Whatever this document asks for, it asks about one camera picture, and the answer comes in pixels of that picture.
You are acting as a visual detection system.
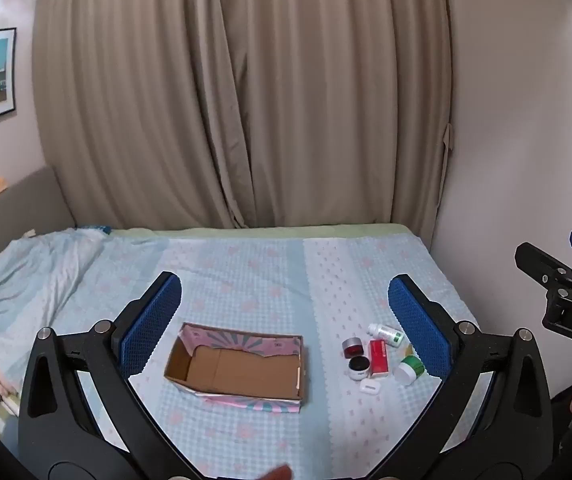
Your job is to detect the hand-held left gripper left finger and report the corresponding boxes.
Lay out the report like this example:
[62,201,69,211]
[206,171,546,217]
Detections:
[17,271,204,480]

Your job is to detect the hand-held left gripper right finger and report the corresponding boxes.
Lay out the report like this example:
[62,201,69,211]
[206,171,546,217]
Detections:
[361,274,554,480]

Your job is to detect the white pill bottle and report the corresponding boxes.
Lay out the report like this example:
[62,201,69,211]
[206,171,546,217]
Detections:
[367,323,405,347]

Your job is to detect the green jar with white lid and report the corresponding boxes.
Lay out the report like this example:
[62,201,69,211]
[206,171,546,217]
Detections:
[394,355,427,386]

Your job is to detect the red carton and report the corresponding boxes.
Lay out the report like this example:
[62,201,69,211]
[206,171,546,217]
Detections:
[368,339,391,378]

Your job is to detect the white jar with black lid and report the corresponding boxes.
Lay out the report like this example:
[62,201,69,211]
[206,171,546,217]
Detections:
[348,356,371,380]

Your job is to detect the cardboard box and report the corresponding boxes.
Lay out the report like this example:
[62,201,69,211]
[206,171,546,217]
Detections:
[164,322,307,415]

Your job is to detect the person's left hand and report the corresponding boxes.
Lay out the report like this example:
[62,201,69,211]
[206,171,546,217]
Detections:
[252,464,295,480]

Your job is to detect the checked floral bed sheet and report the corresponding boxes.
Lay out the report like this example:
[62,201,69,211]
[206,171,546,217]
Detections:
[0,230,482,480]

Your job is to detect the crumpled light blue blanket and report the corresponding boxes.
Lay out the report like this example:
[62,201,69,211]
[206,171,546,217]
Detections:
[0,226,116,326]

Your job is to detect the grey headboard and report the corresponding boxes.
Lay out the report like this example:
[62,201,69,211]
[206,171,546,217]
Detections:
[0,165,76,248]

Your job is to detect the beige curtain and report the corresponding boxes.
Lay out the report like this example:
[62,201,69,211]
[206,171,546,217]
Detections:
[32,0,456,231]

